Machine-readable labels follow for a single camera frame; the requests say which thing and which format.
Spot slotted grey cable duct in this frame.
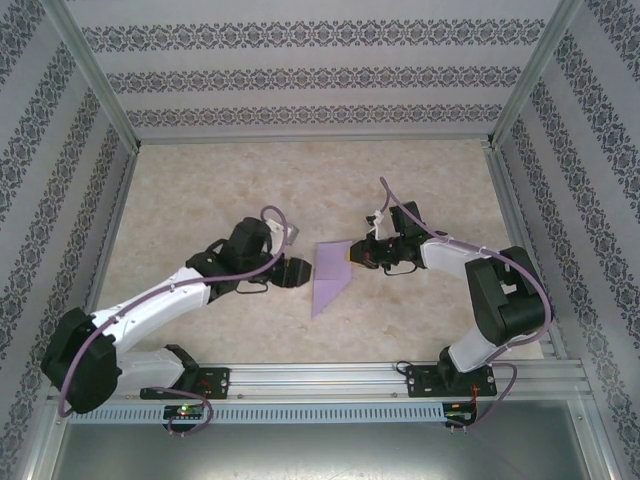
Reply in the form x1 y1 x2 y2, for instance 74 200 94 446
67 402 447 424

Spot grey metal sheet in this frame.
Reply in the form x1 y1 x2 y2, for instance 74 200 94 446
27 399 619 480

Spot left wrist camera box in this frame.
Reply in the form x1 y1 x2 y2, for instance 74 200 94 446
263 217 301 246

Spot aluminium side rail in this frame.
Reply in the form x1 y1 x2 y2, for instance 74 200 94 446
482 144 571 361
67 147 141 365

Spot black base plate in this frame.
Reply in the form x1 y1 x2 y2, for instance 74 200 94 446
139 367 232 401
405 363 499 399

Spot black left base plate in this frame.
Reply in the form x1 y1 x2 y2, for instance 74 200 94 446
139 367 232 401

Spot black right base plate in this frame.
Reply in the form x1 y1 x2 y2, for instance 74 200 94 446
405 363 499 399

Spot purple paper sheet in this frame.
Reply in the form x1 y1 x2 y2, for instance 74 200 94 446
310 240 354 321

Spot left controller board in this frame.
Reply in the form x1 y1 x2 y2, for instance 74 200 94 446
162 403 207 421

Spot aluminium frame post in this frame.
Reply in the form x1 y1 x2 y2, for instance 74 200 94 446
487 0 586 151
43 0 142 151

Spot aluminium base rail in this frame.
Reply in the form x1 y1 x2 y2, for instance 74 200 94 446
47 362 589 401

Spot thin black right gripper wire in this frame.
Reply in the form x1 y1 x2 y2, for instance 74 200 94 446
382 259 419 276

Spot controller board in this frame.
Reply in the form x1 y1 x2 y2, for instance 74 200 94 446
162 403 207 421
443 401 479 422

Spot right controller board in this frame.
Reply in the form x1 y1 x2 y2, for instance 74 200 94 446
443 401 479 422

